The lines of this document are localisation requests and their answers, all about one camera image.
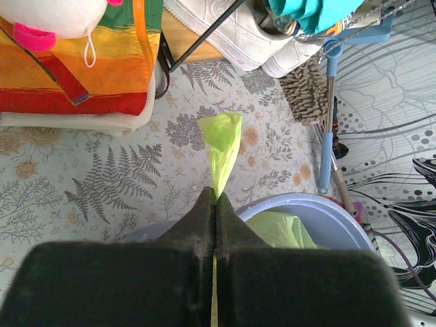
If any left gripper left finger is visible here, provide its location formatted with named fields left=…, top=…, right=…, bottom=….
left=1, top=187, right=215, bottom=326

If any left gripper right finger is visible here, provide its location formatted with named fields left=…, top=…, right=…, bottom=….
left=215, top=193, right=409, bottom=327

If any blue-grey trash bin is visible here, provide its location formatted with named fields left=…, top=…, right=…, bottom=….
left=125, top=187, right=374, bottom=259

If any green trash bag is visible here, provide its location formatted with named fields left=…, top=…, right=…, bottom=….
left=198, top=111, right=320, bottom=327

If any rainbow striped cloth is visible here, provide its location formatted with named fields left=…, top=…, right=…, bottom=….
left=1, top=1, right=164, bottom=116

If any white sneaker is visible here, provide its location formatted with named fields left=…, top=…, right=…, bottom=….
left=262, top=38, right=324, bottom=78

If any teal folded cloth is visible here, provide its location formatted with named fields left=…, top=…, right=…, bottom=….
left=264, top=0, right=363, bottom=36

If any pink white plush doll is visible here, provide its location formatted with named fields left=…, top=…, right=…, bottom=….
left=1, top=0, right=123, bottom=68

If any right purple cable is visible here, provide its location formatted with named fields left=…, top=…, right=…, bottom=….
left=366, top=228, right=436, bottom=300

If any blue handle tool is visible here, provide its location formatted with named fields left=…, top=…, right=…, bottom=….
left=318, top=7, right=394, bottom=195

